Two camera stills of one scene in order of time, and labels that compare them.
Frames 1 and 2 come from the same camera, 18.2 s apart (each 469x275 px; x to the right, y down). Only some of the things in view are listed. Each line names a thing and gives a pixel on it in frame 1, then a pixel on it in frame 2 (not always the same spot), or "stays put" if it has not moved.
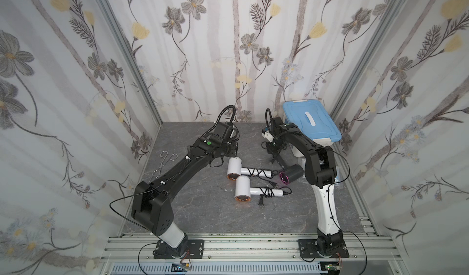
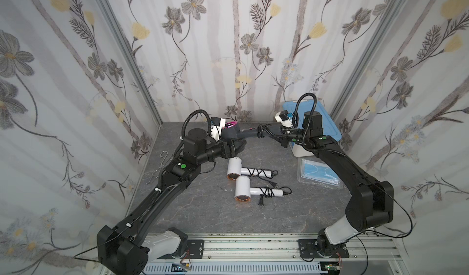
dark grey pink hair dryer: (291, 173) -> (231, 130)
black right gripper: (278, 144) -> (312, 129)
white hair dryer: (243, 190) stays put
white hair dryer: (234, 170) stays put
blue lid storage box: (312, 117) stays put
